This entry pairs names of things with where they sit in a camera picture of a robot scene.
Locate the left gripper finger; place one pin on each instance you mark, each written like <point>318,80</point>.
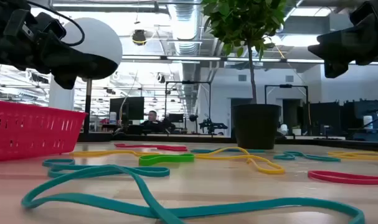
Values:
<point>65,82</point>
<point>67,60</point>

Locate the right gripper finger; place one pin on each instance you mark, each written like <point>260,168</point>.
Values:
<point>336,70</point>
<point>344,43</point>

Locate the red plastic slotted basket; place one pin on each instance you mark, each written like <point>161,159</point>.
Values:
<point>30,130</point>

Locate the yellow rubber band loop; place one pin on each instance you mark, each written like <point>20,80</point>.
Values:
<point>357,154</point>
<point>98,153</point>
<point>269,170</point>

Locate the red rubber band loop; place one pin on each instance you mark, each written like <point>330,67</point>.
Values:
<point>163,147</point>
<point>341,178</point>

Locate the green rubber band loop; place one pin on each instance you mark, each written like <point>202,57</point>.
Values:
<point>163,159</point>

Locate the white black globe table lamp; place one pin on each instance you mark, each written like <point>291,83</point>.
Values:
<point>98,37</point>

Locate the black office workstation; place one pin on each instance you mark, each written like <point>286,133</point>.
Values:
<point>328,118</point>

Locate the white plastic jar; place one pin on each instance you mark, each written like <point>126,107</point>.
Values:
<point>367,122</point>
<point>112,118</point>

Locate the black computer monitor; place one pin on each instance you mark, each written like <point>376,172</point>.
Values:
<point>131,107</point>

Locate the black ceiling dome device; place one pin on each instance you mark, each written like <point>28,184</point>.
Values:
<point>139,37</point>

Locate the person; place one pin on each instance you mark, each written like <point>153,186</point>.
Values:
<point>152,117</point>

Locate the black round plant pot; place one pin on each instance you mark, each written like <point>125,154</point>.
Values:
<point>255,127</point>

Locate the green leafy small tree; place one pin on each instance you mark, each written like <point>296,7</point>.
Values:
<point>244,18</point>

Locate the background black robot arms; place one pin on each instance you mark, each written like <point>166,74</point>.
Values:
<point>212,125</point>

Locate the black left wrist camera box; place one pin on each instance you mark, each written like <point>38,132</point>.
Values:
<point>50,26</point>

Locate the black metal gantry frame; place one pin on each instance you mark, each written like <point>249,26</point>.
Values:
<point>188,82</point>
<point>285,86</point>

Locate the black table edge rail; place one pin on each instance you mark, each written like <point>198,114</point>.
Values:
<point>332,143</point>

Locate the silver ceiling ventilation duct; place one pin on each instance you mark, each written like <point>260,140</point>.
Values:
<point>184,18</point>

